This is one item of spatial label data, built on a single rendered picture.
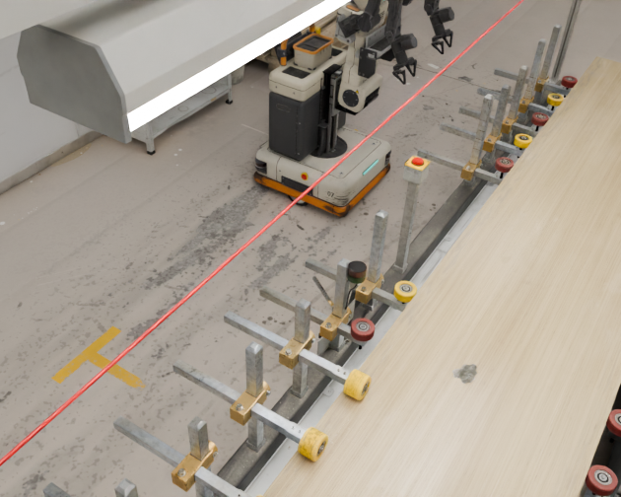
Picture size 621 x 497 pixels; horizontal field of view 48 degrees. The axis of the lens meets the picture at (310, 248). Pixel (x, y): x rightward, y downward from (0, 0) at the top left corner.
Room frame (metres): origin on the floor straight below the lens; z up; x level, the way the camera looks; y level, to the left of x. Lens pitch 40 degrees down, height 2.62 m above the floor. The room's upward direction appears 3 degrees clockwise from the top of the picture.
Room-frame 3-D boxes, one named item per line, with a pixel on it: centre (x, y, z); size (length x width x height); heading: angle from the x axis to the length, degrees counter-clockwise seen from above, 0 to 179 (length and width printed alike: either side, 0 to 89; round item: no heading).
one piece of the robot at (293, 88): (3.78, 0.02, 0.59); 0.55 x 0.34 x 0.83; 149
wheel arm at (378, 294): (1.92, -0.18, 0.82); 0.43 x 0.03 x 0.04; 60
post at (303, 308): (1.49, 0.01, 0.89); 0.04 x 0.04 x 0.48; 60
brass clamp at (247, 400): (1.26, 0.15, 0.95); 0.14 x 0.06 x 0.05; 150
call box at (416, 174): (2.15, -0.37, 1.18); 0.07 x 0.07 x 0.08; 60
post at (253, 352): (1.28, 0.14, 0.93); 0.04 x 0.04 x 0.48; 60
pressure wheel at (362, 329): (1.62, -0.19, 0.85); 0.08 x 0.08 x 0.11
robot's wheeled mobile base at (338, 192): (3.73, -0.06, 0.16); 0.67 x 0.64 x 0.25; 59
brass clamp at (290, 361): (1.47, 0.02, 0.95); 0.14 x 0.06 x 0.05; 150
